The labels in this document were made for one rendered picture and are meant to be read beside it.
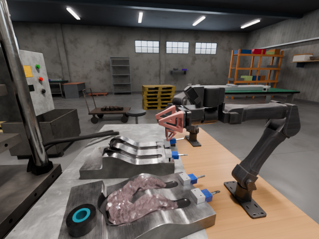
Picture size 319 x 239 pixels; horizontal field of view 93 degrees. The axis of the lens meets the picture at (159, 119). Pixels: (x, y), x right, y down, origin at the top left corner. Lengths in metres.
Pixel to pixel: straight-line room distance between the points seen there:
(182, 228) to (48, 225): 0.49
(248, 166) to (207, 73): 10.79
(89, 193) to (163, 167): 0.37
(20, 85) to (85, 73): 9.60
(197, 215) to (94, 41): 10.28
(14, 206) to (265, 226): 1.03
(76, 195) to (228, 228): 0.57
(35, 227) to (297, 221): 0.99
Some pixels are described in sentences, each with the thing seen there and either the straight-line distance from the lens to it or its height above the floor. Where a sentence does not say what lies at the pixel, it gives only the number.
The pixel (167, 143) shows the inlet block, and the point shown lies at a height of 0.92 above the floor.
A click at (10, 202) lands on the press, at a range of 1.03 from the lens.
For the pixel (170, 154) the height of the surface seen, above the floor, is 0.91.
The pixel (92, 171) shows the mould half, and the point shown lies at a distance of 0.90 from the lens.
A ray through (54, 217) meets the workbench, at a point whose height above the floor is 0.80.
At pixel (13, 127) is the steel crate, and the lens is 3.07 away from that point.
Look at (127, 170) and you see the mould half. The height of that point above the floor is 0.85.
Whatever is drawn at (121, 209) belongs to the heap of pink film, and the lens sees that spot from 0.61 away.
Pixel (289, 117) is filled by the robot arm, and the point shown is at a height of 1.19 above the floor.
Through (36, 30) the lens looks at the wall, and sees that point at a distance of 11.52.
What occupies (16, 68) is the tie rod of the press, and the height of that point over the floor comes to 1.36.
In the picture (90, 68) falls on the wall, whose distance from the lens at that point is 10.47.
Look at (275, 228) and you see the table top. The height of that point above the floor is 0.80.
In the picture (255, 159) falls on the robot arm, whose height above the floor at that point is 1.01.
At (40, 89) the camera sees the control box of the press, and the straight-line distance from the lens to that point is 1.31.
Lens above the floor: 1.35
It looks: 18 degrees down
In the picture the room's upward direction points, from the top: straight up
